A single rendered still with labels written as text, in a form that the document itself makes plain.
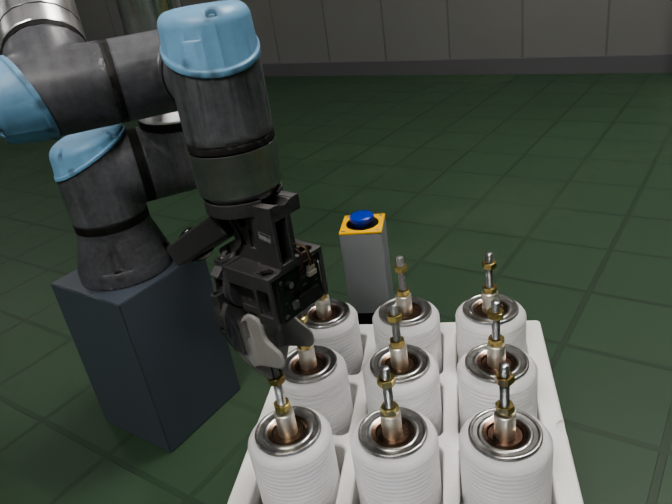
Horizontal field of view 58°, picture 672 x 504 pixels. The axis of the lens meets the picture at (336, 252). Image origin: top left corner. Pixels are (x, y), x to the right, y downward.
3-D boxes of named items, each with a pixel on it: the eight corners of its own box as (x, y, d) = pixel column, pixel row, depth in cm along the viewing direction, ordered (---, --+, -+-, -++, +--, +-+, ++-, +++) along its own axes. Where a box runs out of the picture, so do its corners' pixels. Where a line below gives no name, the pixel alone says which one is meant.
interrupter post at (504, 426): (517, 429, 64) (517, 405, 62) (516, 446, 62) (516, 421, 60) (494, 426, 65) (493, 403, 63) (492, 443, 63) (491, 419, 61)
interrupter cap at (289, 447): (279, 403, 73) (278, 399, 72) (333, 419, 69) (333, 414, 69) (242, 447, 67) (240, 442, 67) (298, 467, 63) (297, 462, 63)
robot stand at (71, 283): (105, 421, 112) (49, 283, 99) (176, 365, 125) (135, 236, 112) (171, 453, 103) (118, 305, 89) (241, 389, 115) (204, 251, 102)
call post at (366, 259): (360, 385, 112) (337, 235, 98) (364, 362, 118) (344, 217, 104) (398, 385, 110) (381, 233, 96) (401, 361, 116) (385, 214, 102)
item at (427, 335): (381, 392, 99) (368, 299, 91) (439, 384, 98) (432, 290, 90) (387, 434, 90) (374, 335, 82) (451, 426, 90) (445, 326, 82)
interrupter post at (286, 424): (285, 423, 70) (280, 401, 68) (303, 428, 68) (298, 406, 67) (274, 437, 68) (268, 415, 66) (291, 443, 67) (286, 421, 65)
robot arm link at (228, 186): (170, 153, 52) (239, 125, 57) (183, 202, 54) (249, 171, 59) (227, 162, 47) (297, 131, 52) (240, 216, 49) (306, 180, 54)
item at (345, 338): (331, 439, 91) (313, 341, 83) (300, 406, 98) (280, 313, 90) (382, 410, 95) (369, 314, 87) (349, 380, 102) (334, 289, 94)
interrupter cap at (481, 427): (542, 414, 65) (543, 409, 65) (543, 468, 59) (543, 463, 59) (471, 408, 68) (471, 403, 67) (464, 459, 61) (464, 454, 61)
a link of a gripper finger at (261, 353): (283, 409, 59) (268, 329, 55) (242, 388, 63) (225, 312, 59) (304, 391, 61) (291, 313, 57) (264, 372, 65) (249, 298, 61)
